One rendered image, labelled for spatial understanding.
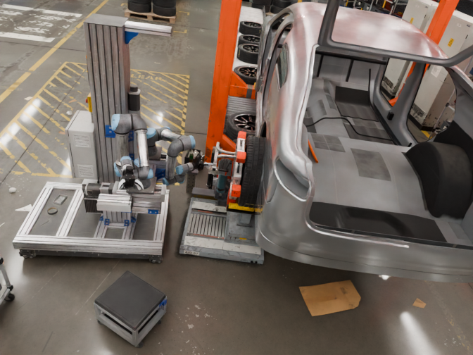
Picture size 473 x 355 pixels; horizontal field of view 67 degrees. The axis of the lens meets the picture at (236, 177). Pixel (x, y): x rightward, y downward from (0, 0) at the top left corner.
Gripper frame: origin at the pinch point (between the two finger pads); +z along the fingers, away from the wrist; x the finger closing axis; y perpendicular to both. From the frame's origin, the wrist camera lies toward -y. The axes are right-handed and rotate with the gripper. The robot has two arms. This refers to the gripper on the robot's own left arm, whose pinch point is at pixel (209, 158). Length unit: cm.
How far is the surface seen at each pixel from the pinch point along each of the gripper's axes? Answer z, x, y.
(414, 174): 139, 130, -28
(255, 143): 18, 37, -37
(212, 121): 20.5, -27.9, -21.1
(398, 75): 569, -110, 35
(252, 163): 5, 50, -28
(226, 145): 34.6, -17.2, 4.8
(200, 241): -22, 33, 74
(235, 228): 9, 46, 58
